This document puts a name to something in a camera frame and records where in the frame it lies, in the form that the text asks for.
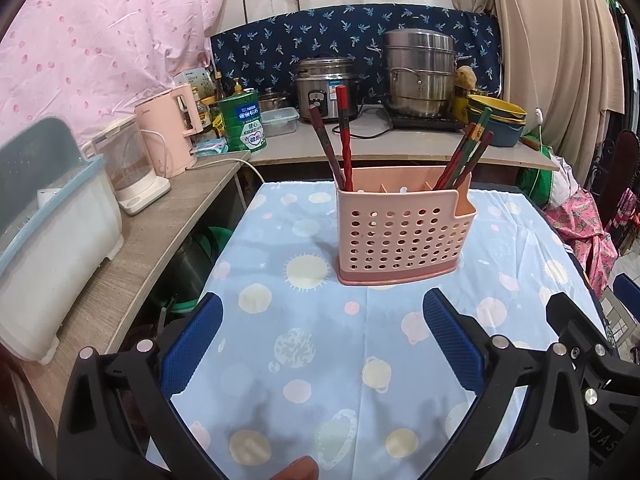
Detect pale wooden board shelf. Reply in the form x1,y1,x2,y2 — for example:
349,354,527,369
247,110,561,172

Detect blue face mask pack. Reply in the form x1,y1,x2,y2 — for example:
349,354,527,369
192,138,229,155

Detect red chopstick black band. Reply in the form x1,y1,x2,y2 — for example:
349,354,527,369
433,125,477,191

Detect clear plastic food container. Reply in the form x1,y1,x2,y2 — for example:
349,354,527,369
260,106,300,137

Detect dark purple chopstick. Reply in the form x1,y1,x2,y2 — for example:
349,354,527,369
440,126,484,191

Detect pink perforated utensil holder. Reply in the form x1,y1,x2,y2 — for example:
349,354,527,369
335,165,476,289

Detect steel steamer pot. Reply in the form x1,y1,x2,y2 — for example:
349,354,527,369
382,28,459,119

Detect dark metal chair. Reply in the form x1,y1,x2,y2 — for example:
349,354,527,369
597,129,640,262

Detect hanging dark clothes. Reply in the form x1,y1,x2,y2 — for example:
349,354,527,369
602,0,640,132

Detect dark red chopstick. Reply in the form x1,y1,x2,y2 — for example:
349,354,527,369
308,105,349,192

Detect stacked yellow and blue bowls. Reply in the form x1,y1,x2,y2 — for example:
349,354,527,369
467,93,529,149

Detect green chopstick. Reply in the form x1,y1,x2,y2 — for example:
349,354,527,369
446,107,494,189

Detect blue printed tablecloth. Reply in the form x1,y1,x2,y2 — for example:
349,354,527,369
145,180,619,480

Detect pink electric kettle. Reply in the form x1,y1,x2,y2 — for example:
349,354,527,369
133,83,205,179

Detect white kettle cable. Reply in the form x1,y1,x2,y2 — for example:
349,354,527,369
192,157,269,197

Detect pink pineapple print cloth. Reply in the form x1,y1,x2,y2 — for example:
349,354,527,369
542,159,622,302

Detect small lidded steel pot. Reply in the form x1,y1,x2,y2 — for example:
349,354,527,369
257,87,291,111

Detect person's left hand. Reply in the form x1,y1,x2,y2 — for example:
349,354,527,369
276,456,319,480

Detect white dish drainer box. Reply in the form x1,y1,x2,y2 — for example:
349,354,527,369
0,116,125,365

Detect pink spotted sheet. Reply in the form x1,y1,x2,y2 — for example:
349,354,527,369
0,0,242,162

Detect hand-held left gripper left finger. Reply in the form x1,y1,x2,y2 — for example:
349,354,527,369
57,292,236,480

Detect white paper box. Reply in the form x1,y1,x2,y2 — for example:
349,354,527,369
172,67,216,97

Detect white glass kettle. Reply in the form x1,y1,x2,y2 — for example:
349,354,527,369
80,115,172,217

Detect steel rice cooker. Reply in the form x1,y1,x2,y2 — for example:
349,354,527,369
292,56,360,124

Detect green milk powder can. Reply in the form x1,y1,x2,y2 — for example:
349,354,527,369
217,88,270,154

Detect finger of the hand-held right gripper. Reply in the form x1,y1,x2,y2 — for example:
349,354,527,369
546,291,627,387

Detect brown loofah sponge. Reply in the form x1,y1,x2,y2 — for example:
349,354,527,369
453,64,477,90

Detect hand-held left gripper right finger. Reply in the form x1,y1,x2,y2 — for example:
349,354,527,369
422,289,594,480

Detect white cable with switch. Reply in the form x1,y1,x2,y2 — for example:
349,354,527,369
529,107,549,202

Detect green plastic basin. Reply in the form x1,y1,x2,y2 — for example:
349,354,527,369
149,226,232,322

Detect grey wood-grain counter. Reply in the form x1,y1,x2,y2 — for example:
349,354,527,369
15,150,252,443

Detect green bag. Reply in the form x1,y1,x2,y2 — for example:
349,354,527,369
519,144,557,207

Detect navy leaf print cloth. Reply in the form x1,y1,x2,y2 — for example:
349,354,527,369
208,3,504,112

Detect beige curtain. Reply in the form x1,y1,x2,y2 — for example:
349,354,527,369
487,0,627,187

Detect black induction cooker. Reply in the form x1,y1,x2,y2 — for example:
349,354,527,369
387,107,467,134

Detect brown chopstick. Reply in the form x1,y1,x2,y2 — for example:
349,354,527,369
452,130,494,189

